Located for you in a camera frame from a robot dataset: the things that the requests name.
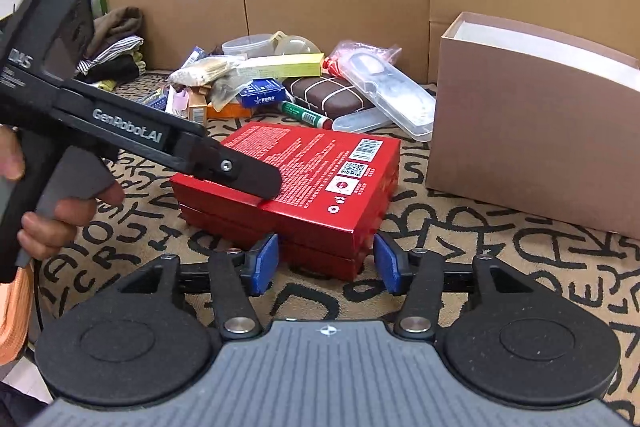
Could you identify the brown cloth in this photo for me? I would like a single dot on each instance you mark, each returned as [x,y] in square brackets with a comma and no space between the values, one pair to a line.
[120,24]

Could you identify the letter-patterned mat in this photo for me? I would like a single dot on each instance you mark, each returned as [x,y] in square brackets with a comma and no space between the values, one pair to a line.
[500,257]

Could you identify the bag of cotton swabs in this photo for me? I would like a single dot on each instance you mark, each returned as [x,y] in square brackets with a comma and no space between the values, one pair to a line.
[202,72]

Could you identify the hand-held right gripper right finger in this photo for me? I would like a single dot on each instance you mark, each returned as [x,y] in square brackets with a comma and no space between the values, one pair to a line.
[386,262]

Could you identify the small blue barcode box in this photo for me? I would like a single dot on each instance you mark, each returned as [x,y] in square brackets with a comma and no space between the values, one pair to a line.
[195,56]

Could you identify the clear bag with dark item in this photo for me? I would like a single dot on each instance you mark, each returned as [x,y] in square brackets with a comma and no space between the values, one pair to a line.
[227,89]

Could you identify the pinkish brown cardboard box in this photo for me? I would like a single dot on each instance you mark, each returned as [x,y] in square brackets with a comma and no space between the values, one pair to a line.
[525,122]

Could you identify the clear plastic lid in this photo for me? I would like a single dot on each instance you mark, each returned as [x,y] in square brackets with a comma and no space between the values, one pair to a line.
[297,43]

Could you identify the striped cloth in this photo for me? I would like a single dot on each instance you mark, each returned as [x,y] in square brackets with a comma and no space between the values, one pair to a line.
[112,52]

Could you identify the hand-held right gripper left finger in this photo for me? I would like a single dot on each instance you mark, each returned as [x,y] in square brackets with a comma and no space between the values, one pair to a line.
[265,264]

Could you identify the orange box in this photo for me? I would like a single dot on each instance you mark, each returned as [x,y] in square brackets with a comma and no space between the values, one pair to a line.
[230,111]

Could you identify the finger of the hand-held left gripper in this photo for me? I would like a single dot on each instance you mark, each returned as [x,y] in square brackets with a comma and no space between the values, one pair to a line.
[250,177]

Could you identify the black cloth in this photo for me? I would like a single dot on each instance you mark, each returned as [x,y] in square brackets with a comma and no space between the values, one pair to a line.
[117,68]

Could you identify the clear round plastic container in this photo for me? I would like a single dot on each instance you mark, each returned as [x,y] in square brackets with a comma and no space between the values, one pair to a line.
[250,46]

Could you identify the clear plastic case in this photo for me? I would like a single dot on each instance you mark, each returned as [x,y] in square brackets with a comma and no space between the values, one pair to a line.
[400,102]

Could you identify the yellow-green cloth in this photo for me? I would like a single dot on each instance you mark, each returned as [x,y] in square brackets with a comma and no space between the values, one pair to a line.
[141,66]

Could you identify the person's left hand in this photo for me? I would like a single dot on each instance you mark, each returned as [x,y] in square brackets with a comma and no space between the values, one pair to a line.
[50,229]

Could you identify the green marker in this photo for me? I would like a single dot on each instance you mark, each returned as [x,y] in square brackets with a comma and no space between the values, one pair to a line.
[305,115]

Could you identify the blue medicine box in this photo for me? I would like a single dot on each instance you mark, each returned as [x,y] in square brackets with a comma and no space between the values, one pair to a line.
[260,93]

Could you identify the pink plastic bag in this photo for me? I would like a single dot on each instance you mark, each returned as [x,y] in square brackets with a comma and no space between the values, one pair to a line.
[345,54]

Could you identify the yellow medicine box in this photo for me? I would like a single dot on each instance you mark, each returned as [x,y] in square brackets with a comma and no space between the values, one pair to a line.
[280,66]

